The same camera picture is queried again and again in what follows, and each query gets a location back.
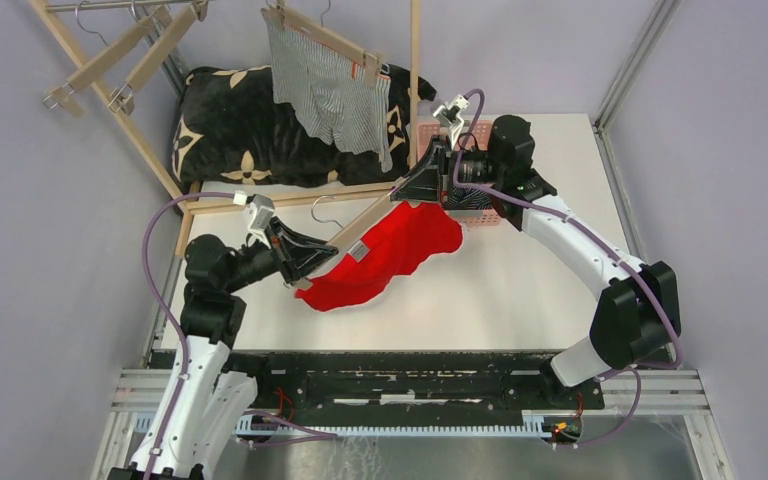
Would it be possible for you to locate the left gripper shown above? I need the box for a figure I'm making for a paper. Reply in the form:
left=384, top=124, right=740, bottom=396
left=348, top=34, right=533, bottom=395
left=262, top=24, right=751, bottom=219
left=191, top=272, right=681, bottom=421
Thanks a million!
left=223, top=214, right=338, bottom=292

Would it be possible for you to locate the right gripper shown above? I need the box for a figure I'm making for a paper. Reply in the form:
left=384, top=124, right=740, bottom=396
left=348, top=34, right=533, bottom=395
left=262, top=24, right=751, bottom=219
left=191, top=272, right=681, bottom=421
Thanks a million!
left=391, top=135, right=504, bottom=204

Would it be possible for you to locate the beige hanger with red underwear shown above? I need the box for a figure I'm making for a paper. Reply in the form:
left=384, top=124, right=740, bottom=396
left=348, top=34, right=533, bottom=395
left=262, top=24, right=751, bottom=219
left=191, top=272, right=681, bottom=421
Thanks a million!
left=287, top=177, right=406, bottom=290

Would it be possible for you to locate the red underwear with white lettering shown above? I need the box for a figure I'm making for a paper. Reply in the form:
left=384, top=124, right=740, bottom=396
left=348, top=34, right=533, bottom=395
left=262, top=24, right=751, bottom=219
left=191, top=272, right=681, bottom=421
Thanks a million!
left=295, top=203, right=463, bottom=312

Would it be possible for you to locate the navy striped underwear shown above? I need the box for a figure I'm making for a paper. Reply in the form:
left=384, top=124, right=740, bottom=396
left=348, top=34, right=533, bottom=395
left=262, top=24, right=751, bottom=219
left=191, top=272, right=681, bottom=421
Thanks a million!
left=442, top=187, right=494, bottom=211

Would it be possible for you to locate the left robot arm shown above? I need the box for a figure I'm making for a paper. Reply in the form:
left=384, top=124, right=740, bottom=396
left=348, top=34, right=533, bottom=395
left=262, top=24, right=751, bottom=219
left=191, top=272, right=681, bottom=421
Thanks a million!
left=108, top=218, right=338, bottom=479

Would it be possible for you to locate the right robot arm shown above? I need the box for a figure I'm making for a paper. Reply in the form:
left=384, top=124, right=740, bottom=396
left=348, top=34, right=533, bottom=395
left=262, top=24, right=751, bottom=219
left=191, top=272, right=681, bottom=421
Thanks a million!
left=389, top=115, right=683, bottom=408

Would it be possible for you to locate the grey striped underwear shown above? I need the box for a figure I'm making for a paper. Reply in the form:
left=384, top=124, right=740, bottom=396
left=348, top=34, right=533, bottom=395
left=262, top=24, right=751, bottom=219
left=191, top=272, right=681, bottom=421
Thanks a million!
left=261, top=8, right=394, bottom=173

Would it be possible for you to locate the empty beige clip hanger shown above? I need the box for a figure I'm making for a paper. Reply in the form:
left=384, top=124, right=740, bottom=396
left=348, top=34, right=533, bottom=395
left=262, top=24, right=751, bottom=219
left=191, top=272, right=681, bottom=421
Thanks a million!
left=43, top=6, right=172, bottom=118

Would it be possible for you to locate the pink plastic basket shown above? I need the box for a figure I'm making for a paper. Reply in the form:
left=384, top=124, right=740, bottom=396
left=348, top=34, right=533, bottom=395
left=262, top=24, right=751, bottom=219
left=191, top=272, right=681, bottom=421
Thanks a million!
left=418, top=120, right=501, bottom=228

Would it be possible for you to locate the black floral plush cushion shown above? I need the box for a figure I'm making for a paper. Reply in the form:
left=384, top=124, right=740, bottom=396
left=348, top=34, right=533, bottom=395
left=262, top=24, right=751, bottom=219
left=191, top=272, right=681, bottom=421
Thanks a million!
left=171, top=64, right=411, bottom=188

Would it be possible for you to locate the aluminium corner profile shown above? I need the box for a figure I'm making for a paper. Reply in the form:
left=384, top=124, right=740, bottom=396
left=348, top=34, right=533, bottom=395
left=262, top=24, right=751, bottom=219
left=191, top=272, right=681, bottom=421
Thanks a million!
left=592, top=0, right=682, bottom=133

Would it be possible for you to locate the metal hanging rod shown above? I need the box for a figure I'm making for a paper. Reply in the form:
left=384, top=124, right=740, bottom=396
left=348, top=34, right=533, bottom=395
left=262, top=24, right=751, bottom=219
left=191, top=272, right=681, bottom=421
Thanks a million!
left=44, top=0, right=201, bottom=13

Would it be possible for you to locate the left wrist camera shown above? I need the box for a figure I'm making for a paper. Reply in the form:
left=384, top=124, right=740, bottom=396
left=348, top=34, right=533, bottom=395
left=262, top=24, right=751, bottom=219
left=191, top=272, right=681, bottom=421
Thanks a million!
left=232, top=190, right=275, bottom=244

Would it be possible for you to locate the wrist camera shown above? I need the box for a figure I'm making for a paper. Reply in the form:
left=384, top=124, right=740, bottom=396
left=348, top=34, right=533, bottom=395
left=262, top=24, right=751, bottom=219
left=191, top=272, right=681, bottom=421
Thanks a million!
left=433, top=95, right=470, bottom=145
left=232, top=190, right=275, bottom=244

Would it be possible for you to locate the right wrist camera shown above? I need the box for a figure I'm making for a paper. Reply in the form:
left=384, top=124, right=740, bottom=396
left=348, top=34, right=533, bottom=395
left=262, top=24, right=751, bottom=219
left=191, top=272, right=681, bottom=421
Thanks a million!
left=433, top=95, right=470, bottom=145

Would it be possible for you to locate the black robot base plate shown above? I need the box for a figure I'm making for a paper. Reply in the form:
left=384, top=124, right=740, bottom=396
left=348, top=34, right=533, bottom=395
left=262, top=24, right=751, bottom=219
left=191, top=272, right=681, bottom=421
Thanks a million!
left=220, top=351, right=605, bottom=427

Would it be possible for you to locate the wooden clothes rack frame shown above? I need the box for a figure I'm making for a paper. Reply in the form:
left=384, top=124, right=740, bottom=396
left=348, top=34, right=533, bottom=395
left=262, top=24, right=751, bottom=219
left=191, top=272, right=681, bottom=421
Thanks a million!
left=28, top=1, right=421, bottom=257

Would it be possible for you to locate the white slotted cable duct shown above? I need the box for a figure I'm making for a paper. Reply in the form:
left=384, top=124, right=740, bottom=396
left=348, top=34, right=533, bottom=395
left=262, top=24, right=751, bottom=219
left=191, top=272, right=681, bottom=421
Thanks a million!
left=133, top=409, right=584, bottom=439

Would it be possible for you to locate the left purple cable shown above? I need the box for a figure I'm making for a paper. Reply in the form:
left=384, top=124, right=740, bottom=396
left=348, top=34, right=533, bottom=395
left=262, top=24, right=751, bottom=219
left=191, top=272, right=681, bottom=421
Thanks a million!
left=140, top=192, right=336, bottom=480

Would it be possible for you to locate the aluminium wall profile left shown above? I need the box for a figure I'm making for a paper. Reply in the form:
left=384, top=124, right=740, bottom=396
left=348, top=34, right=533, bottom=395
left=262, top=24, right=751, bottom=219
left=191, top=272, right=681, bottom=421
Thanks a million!
left=122, top=5, right=198, bottom=99

